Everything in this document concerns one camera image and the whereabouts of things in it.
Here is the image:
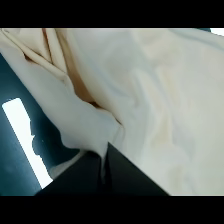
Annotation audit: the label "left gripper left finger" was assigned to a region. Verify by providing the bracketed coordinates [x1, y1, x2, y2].
[35, 150, 108, 197]

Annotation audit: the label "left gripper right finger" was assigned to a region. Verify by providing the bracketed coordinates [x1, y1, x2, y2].
[105, 141, 170, 197]

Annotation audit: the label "cream shirt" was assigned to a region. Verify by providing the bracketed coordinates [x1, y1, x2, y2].
[0, 28, 224, 196]

